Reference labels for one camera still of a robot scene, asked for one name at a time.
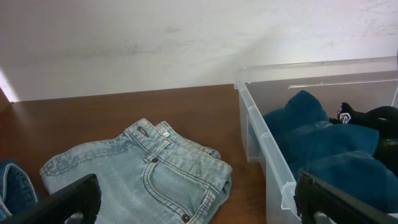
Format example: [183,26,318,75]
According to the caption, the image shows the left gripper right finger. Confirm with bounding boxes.
[294,172,397,224]

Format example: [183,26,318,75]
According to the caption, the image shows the teal garment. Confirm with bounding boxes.
[264,90,397,213]

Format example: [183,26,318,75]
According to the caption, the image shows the light blue jeans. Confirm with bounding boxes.
[40,119,232,223]

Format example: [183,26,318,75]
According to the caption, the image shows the large black garment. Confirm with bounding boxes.
[329,102,397,176]

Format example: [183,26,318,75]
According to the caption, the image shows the clear plastic storage container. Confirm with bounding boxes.
[234,56,397,223]

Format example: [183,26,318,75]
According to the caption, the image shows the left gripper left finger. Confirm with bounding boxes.
[2,174,101,224]

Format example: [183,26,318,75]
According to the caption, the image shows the dark blue folded jeans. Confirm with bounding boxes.
[1,159,40,221]

